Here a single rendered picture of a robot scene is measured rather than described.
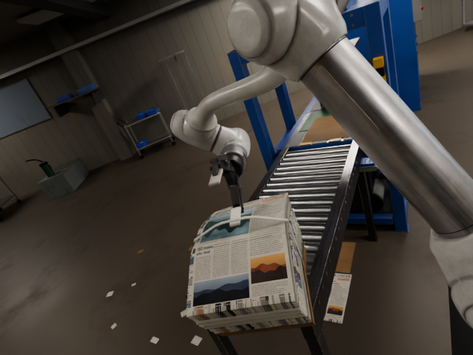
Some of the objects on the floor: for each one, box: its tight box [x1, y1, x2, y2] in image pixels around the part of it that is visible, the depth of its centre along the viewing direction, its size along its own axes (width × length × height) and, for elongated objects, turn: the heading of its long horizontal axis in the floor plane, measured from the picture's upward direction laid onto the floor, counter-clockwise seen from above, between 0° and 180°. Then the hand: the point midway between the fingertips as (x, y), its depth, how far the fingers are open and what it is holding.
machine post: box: [227, 50, 277, 171], centre depth 238 cm, size 9×9×155 cm
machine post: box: [275, 82, 296, 130], centre depth 282 cm, size 9×9×155 cm
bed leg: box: [206, 329, 239, 355], centre depth 148 cm, size 6×6×68 cm
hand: (224, 202), depth 81 cm, fingers open, 14 cm apart
